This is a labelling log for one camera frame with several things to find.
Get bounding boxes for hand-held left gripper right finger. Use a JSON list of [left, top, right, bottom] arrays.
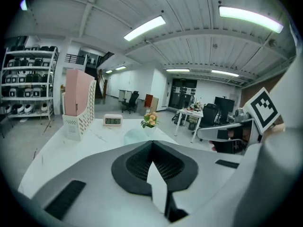
[[152, 140, 245, 223]]

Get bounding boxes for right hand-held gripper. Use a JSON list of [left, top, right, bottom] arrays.
[[196, 87, 279, 155]]

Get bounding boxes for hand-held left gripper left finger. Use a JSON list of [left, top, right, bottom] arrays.
[[30, 140, 171, 227]]

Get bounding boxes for light teal zippered fabric pouch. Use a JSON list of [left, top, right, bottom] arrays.
[[123, 128, 150, 147]]

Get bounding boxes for person's right hand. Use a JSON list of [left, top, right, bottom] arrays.
[[261, 122, 286, 143]]

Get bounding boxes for black office chair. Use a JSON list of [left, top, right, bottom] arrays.
[[121, 90, 141, 114], [199, 103, 219, 129]]

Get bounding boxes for white cluttered desk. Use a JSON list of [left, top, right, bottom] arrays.
[[173, 107, 205, 143]]

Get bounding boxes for black monitor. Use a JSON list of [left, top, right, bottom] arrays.
[[214, 96, 236, 116]]

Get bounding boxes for dark double door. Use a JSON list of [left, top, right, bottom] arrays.
[[169, 78, 198, 109]]

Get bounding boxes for orange flowers in white pot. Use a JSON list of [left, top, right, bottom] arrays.
[[140, 111, 160, 137]]

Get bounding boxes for red and wood cabinet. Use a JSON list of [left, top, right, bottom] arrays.
[[143, 94, 160, 114]]

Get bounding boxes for white perforated file holder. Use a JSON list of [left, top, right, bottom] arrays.
[[62, 79, 98, 141]]

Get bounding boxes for pink digital clock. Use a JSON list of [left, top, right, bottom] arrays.
[[103, 113, 124, 127]]

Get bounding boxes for white partition desk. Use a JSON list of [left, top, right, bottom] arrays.
[[118, 89, 134, 102]]

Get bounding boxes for dark staircase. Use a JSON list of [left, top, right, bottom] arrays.
[[94, 67, 107, 99]]

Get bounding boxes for white metal shelf rack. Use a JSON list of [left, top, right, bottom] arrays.
[[0, 45, 59, 121]]

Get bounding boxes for black balcony railing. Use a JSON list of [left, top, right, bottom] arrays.
[[64, 53, 86, 65]]

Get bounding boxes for rows of black white devices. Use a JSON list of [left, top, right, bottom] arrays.
[[1, 45, 57, 114]]

